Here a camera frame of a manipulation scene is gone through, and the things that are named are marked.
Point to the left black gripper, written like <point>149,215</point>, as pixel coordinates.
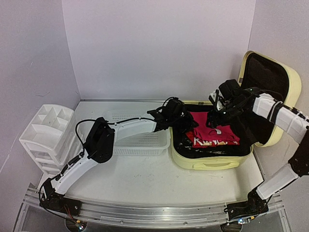
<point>190,125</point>

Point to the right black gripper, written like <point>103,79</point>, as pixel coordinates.
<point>215,120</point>

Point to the red Kungfu print t-shirt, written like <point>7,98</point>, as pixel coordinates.
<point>217,141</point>

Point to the pale yellow hard-shell suitcase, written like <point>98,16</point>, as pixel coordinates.
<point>257,70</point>

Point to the white perforated plastic basket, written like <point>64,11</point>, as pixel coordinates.
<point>145,144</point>

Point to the white plastic drawer organizer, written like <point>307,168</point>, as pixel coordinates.
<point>50,138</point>

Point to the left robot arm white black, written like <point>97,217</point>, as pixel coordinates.
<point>99,144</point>

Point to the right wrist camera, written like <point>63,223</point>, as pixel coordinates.
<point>225,94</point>

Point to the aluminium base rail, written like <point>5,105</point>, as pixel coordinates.
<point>157,216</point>

